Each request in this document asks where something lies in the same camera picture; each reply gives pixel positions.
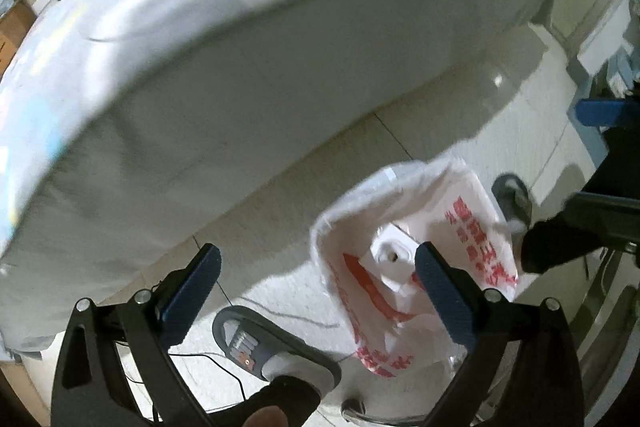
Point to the wooden desk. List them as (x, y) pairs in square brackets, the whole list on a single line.
[(12, 37)]

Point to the white plastic bag red print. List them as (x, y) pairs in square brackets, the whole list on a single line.
[(360, 307)]

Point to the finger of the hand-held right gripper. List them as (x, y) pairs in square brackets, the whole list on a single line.
[(610, 219), (605, 113)]

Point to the bed with circle-print sheet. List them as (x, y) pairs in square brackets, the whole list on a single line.
[(240, 72)]

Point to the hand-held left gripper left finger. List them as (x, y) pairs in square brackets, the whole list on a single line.
[(192, 287)]

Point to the person's leg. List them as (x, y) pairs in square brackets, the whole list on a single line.
[(555, 242), (290, 402)]

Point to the person's right leg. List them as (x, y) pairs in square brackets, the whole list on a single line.
[(555, 242)]

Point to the blue grey slipper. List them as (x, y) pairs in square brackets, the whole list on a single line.
[(260, 342)]

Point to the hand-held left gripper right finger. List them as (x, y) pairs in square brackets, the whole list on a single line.
[(442, 297)]

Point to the person's left leg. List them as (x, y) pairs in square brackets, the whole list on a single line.
[(290, 402)]

